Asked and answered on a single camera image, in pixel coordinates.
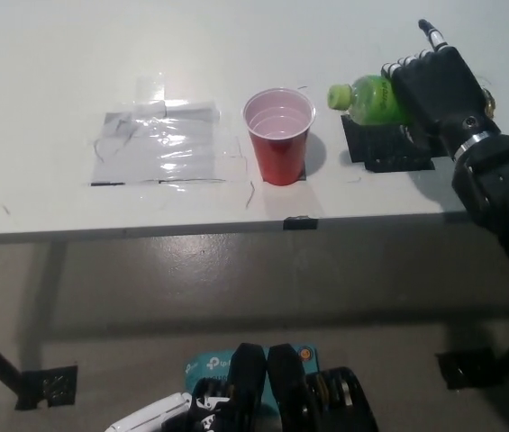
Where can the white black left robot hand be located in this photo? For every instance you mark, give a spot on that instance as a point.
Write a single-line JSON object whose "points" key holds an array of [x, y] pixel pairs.
{"points": [[155, 411]]}

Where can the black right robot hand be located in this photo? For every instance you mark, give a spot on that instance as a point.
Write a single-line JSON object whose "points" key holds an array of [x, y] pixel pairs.
{"points": [[443, 90]]}

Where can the green plastic bottle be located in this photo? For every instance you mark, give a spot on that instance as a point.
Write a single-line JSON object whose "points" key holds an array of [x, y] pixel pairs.
{"points": [[371, 101]]}

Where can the black robot torso blocks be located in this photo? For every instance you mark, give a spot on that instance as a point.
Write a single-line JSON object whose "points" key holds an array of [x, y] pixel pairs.
{"points": [[288, 391]]}

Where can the red plastic cup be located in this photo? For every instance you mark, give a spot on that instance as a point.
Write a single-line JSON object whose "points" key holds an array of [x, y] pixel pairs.
{"points": [[279, 157]]}

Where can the teal router box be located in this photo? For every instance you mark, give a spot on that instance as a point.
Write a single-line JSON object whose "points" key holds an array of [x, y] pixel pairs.
{"points": [[204, 363]]}

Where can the large black tape patch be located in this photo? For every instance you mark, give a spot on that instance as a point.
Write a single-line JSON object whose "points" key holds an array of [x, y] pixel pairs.
{"points": [[380, 148]]}

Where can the clear taped plastic sheet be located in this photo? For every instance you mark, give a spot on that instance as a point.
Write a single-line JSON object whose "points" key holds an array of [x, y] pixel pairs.
{"points": [[159, 146]]}

